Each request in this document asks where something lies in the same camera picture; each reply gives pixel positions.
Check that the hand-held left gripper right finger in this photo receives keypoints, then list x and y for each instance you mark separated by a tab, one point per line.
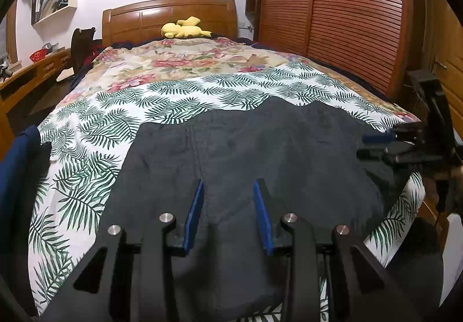
263	217

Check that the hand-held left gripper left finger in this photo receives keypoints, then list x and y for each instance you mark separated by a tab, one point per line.
193	217

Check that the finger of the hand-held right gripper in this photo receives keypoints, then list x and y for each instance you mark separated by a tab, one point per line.
376	138
376	155

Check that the black jacket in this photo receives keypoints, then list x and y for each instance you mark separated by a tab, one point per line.
253	141

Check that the wooden door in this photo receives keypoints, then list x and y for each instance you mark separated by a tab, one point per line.
443	40

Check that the wooden slatted wardrobe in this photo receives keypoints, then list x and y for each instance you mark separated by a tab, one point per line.
336	11

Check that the leaf print bed sheet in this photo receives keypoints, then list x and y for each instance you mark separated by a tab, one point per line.
90	126

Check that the floral blanket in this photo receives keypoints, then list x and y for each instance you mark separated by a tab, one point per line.
188	58

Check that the navy blue garment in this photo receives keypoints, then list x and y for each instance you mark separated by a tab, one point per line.
18	181

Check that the yellow plush toy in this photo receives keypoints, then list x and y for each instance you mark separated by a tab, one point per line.
181	29

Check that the red cloth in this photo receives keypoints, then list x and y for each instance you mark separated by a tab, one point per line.
96	49

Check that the dark wooden chair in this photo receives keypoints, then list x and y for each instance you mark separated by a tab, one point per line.
80	50

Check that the wooden bed headboard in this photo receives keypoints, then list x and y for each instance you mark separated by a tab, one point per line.
144	18

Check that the wooden desk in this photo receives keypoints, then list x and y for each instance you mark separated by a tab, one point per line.
21	83

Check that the red basket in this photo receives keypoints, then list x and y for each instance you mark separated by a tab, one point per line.
39	55

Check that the black stand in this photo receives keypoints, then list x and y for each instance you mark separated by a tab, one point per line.
5	70

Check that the black binder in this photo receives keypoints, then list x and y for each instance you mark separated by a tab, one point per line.
37	9

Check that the wooden window frame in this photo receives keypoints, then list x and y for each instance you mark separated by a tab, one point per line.
12	32

